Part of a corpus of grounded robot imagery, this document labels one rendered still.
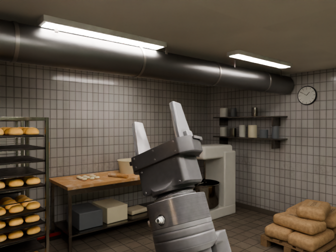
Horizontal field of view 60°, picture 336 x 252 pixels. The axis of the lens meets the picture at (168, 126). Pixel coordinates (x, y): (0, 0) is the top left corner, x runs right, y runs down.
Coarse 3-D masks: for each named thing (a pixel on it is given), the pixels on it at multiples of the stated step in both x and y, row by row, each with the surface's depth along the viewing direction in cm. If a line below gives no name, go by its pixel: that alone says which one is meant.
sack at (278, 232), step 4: (272, 224) 412; (268, 228) 403; (272, 228) 400; (276, 228) 398; (280, 228) 396; (284, 228) 396; (288, 228) 396; (268, 232) 402; (272, 232) 398; (276, 232) 394; (280, 232) 391; (284, 232) 388; (288, 232) 387; (272, 236) 399; (276, 236) 394; (280, 236) 390; (284, 236) 386; (284, 240) 388
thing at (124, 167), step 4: (120, 160) 504; (124, 160) 511; (128, 160) 514; (120, 164) 481; (124, 164) 477; (128, 164) 476; (120, 168) 483; (124, 168) 478; (128, 168) 477; (132, 168) 478; (120, 172) 486; (124, 172) 480; (128, 172) 478; (132, 172) 480
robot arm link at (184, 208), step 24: (168, 144) 42; (192, 144) 41; (144, 168) 44; (168, 168) 41; (192, 168) 42; (144, 192) 43; (168, 192) 41; (192, 192) 41; (168, 216) 38; (192, 216) 38
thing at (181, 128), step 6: (174, 102) 44; (174, 108) 44; (180, 108) 45; (174, 114) 43; (180, 114) 44; (174, 120) 43; (180, 120) 44; (174, 126) 43; (180, 126) 43; (186, 126) 44; (174, 132) 43; (180, 132) 42; (186, 132) 42
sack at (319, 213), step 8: (304, 200) 432; (312, 200) 429; (296, 208) 398; (304, 208) 391; (312, 208) 388; (320, 208) 388; (328, 208) 404; (304, 216) 389; (312, 216) 383; (320, 216) 378
